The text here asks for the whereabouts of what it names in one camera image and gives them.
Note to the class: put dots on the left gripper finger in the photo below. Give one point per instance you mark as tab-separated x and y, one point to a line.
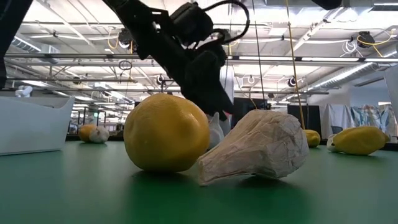
211	104
226	107

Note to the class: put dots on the white garlic bulb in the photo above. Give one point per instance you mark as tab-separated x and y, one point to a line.
258	146
99	135
215	132
330	144

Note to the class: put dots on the yellow lemon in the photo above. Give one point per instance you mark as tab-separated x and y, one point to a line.
357	141
164	133
312	139

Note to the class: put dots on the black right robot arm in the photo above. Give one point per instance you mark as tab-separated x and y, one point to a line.
326	3

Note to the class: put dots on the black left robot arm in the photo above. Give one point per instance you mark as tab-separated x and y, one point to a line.
12	31

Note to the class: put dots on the white building column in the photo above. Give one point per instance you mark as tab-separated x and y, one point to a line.
229	81

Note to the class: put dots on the black round hanging lamp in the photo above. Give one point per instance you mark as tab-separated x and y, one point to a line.
291	81

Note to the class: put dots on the white hanging cloth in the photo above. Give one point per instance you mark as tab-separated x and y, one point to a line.
329	115

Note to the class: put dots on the grey office chair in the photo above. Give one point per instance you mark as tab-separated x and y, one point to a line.
336	129

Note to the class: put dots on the small orange fruit far left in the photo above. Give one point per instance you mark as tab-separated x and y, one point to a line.
84	133

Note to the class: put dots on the patterned hanging cloth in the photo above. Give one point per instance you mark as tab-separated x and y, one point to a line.
370	115

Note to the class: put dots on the white plastic basket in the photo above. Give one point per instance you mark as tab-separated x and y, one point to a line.
31	127

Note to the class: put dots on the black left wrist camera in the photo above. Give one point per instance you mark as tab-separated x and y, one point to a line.
191	23

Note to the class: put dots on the silver ventilation duct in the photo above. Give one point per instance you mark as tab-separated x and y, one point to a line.
28	46
351	76

